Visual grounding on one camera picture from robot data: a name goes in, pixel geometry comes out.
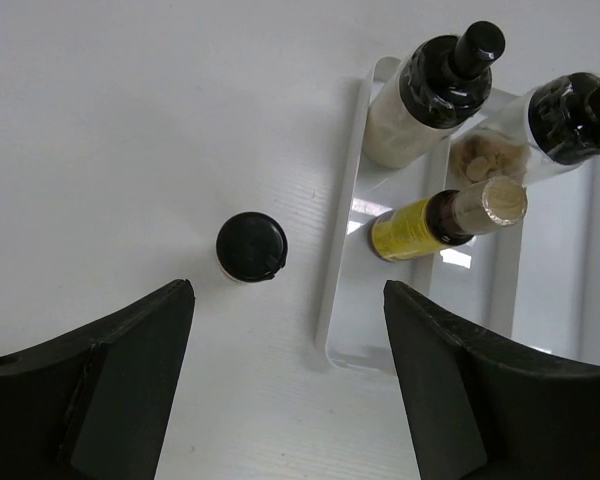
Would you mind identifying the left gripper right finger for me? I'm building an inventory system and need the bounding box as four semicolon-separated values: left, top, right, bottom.
383;281;600;479

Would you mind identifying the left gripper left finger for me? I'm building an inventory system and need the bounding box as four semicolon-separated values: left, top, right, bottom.
0;280;195;479

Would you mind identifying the glass jar silver rim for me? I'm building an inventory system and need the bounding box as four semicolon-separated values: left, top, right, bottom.
449;72;600;185

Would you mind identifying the black pump white powder bottle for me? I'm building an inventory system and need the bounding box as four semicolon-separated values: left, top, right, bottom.
362;20;506;169

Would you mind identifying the brown spice bottle yellow label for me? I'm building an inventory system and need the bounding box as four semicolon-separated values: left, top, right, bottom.
369;176;528;262

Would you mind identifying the round black cap powder bottle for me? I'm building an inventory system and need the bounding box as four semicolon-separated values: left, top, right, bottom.
215;211;289;284

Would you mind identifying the white divided tray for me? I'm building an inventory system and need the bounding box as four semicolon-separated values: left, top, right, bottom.
315;57;600;373

